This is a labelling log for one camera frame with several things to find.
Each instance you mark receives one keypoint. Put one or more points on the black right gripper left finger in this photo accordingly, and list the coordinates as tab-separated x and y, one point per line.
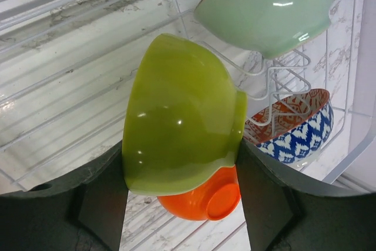
81	210

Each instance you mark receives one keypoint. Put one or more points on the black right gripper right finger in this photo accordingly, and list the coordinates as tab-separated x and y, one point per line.
285	209

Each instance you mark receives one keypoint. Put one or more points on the red-orange bowl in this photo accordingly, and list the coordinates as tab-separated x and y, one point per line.
213	200

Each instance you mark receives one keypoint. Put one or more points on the blue patterned red-inside bowl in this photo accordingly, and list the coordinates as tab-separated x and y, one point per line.
294	127

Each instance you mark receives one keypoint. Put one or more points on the lime green bowl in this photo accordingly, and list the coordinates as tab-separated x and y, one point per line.
184	119

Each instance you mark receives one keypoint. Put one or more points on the mint green flower bowl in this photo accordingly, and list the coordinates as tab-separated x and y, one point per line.
270	27

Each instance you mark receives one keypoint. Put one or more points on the white wire dish rack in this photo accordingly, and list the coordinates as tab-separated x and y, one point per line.
67	71

